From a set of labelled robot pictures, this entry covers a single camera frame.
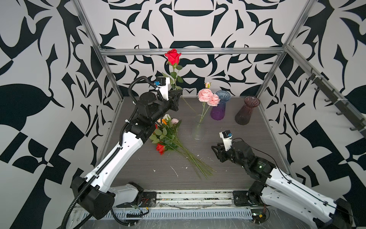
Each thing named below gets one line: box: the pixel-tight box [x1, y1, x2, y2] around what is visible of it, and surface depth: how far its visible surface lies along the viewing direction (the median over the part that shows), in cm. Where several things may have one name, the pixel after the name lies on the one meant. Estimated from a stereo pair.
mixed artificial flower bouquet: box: [149, 114, 217, 180], surface depth 91 cm
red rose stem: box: [162, 48, 198, 114], surface depth 54 cm
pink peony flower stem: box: [197, 81, 221, 125], surface depth 73 cm
